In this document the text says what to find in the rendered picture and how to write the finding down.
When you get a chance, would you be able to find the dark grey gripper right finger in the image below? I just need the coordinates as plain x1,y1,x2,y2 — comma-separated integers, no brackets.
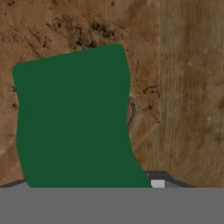
144,170,194,189

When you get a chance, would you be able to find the green sponge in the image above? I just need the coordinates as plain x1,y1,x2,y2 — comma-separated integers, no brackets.
11,43,153,189

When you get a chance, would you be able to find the brown mottled cutting board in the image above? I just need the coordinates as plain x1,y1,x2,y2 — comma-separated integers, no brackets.
0,0,162,182

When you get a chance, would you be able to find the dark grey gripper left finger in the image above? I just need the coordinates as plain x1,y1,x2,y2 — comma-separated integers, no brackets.
0,178,31,189

